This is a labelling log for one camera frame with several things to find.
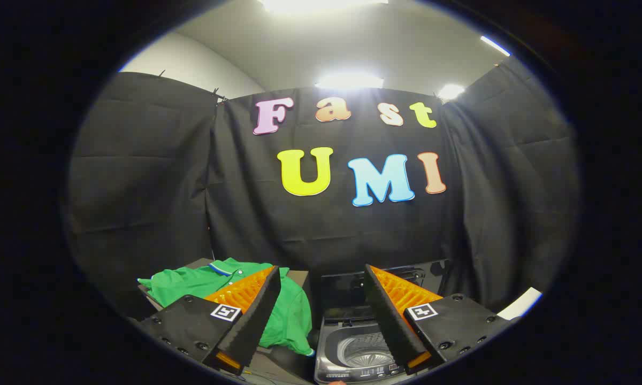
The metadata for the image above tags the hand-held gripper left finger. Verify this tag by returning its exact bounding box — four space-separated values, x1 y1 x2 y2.
138 265 281 375

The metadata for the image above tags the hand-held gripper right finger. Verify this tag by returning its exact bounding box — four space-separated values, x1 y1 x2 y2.
364 263 515 376

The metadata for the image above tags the grey washing machine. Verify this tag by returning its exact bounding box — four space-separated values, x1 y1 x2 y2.
313 307 410 384

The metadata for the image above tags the green polo shirt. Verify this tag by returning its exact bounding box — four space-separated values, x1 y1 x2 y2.
137 257 315 357

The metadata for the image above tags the black backdrop cloth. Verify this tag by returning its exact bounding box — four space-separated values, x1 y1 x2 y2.
67 56 581 321

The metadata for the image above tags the small round ceiling light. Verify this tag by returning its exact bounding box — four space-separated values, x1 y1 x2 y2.
438 83 466 101

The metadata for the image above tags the bright ceiling light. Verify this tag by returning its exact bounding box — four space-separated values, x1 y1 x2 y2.
315 74 384 90

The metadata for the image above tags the large ceiling light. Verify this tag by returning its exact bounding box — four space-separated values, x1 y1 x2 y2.
259 0 388 14

